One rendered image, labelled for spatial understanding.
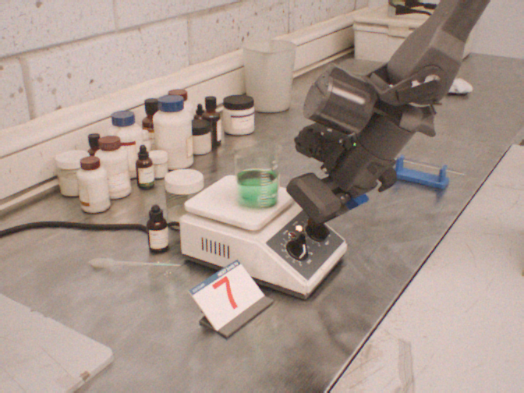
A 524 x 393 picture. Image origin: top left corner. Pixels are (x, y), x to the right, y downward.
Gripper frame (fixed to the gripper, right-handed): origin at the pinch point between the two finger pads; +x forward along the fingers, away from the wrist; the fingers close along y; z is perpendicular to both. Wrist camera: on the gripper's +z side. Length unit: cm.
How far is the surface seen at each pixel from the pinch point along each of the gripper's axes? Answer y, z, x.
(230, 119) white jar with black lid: -30, 37, 24
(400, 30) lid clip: -100, 43, 10
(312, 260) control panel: 4.5, -4.2, 4.0
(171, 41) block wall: -28, 58, 20
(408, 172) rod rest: -35.1, 1.8, 6.3
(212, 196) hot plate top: 7.0, 12.0, 7.6
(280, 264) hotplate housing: 9.1, -2.4, 4.5
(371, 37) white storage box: -100, 49, 17
